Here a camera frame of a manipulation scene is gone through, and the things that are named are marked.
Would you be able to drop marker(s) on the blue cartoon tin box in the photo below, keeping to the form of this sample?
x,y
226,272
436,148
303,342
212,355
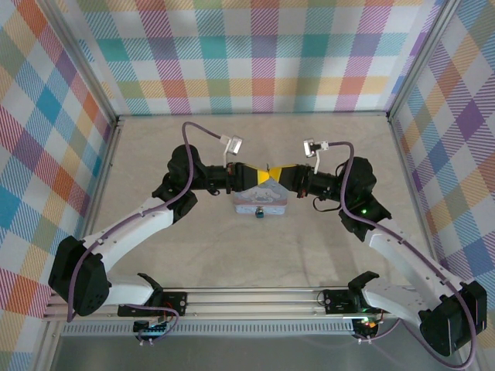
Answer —
x,y
259,197

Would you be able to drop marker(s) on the small blue padlock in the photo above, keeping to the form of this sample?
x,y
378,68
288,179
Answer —
x,y
258,213

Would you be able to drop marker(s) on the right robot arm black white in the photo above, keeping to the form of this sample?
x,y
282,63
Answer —
x,y
406,263

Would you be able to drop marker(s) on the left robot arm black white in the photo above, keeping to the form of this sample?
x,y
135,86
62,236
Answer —
x,y
127,232

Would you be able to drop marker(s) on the grey metal plate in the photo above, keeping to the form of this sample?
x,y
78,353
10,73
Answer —
x,y
251,355

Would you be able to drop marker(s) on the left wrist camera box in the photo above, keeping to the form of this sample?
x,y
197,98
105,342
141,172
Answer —
x,y
234,145

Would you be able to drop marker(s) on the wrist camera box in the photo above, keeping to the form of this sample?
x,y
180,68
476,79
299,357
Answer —
x,y
309,148
234,145

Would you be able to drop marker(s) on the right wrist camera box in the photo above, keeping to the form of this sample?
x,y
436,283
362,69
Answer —
x,y
309,148

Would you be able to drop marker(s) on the aluminium back rail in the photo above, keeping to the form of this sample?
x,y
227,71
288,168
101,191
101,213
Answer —
x,y
251,114

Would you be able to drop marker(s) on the aluminium side rail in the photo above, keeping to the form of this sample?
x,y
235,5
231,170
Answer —
x,y
110,154
406,174

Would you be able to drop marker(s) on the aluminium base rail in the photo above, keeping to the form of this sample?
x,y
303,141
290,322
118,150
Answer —
x,y
251,301

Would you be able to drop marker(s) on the aluminium frame post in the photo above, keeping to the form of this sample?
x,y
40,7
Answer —
x,y
85,65
421,62

